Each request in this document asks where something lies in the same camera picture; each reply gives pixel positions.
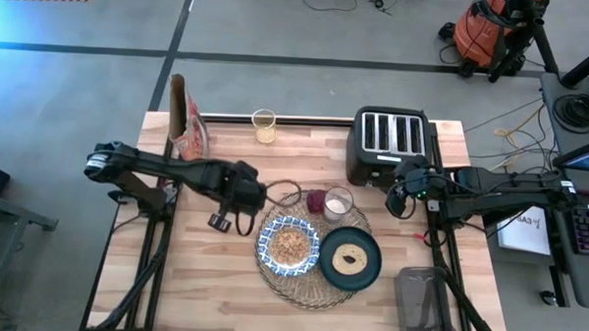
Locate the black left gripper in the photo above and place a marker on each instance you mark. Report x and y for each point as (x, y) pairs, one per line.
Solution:
(242, 188)

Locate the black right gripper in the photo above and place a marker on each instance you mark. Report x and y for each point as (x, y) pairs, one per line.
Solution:
(419, 179)

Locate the clear glass with milk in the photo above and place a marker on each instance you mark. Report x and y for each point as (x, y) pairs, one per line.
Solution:
(338, 205)

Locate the round bagel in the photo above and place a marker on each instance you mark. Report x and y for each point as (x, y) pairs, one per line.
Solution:
(343, 253)

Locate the red snack bag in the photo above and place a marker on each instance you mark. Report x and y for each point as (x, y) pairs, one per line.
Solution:
(192, 137)

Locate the red apple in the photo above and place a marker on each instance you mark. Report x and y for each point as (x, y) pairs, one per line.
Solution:
(316, 201)

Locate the blue floral paper bowl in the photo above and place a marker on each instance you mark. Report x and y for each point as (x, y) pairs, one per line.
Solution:
(266, 263)

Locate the dark green plate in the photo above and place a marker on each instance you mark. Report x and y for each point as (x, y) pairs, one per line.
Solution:
(359, 281)

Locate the round woven straw placemat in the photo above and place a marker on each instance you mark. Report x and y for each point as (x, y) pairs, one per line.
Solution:
(310, 289)

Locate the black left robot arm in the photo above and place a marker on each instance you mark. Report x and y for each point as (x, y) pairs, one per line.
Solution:
(157, 168)

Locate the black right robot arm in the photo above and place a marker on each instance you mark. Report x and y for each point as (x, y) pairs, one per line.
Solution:
(510, 190)

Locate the black four-slot toaster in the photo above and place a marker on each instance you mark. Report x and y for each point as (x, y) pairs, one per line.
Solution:
(373, 161)

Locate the cereal pieces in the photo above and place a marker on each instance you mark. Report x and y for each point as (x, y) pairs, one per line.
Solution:
(290, 245)

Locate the clear plastic container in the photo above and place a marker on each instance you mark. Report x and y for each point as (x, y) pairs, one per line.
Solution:
(424, 307)

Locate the white paper sign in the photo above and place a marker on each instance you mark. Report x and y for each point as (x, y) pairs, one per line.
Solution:
(524, 232)

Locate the orange shop vacuum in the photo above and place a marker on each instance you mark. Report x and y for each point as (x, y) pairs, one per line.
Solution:
(481, 29)

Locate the grey side desk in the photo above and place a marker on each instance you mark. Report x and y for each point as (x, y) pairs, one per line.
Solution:
(8, 214)

